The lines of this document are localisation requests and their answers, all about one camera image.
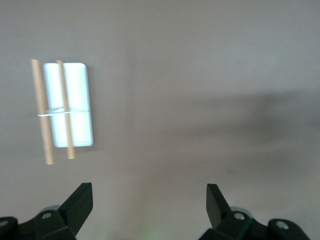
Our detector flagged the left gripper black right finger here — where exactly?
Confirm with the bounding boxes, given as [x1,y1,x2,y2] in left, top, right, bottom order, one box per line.
[197,183,311,240]

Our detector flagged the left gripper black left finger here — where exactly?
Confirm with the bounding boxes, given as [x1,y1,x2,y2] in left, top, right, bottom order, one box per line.
[0,182,94,240]

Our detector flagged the white towel rack wooden bars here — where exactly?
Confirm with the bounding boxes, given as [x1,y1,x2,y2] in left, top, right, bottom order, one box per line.
[29,58,95,166]

